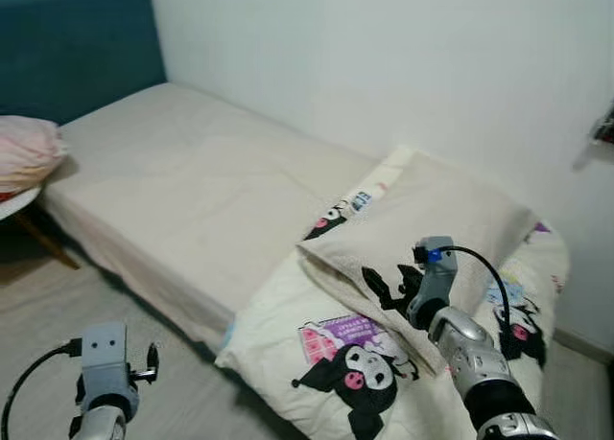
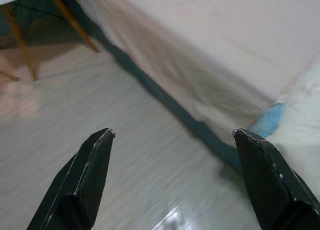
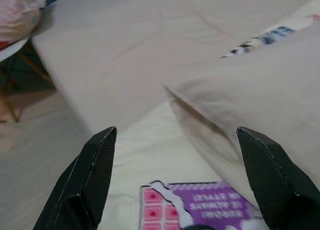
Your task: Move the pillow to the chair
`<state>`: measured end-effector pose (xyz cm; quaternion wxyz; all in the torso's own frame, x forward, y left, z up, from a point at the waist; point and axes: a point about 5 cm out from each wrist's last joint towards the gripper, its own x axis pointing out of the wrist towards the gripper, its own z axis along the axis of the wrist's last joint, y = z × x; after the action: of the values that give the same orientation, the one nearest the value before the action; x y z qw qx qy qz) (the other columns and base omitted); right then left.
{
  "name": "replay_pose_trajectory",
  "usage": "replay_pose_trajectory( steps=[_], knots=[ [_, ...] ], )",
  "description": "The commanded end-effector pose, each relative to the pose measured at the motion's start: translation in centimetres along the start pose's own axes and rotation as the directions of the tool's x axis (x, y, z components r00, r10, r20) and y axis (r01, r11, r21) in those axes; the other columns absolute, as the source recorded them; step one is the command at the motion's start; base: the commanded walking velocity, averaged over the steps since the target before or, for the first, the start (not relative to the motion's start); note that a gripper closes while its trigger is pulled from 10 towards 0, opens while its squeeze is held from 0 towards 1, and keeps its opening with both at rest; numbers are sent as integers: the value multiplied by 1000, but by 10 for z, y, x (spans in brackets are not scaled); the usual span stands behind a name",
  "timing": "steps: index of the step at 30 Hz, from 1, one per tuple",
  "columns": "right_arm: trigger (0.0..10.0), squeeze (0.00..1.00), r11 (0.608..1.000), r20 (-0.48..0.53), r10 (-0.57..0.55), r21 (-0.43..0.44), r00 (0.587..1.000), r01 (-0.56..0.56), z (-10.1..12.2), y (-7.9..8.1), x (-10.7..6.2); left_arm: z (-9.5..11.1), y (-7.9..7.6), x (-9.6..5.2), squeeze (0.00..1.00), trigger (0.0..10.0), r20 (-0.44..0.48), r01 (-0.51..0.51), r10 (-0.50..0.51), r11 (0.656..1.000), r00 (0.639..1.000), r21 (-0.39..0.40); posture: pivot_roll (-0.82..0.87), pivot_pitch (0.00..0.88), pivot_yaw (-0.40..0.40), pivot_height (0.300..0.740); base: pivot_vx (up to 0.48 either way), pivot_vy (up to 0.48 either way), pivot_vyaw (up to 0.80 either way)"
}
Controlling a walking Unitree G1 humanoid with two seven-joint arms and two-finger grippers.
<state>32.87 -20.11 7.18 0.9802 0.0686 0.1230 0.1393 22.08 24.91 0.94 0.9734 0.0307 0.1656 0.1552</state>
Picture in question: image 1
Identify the cream cartoon print quilt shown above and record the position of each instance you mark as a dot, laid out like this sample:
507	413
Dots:
278	315

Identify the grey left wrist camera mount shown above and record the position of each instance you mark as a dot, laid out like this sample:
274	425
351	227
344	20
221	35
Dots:
104	358

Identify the dark wall fixture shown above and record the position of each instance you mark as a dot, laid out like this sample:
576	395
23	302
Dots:
604	128

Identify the teal upholstered headboard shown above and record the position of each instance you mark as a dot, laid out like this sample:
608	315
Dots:
77	47

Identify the pink ruffled pillow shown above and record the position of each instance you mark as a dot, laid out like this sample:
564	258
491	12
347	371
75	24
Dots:
24	150

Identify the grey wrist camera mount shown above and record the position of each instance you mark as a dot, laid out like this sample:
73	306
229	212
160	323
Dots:
437	275
104	358

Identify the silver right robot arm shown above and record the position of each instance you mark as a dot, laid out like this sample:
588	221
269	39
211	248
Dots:
472	356

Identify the beige pillow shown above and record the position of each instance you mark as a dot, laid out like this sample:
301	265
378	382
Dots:
436	202

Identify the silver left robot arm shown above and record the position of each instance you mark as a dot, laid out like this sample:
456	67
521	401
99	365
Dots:
101	423

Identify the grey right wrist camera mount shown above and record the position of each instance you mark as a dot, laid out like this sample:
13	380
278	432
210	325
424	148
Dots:
437	275

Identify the beige bed mattress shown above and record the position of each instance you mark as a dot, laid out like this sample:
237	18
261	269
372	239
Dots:
192	181

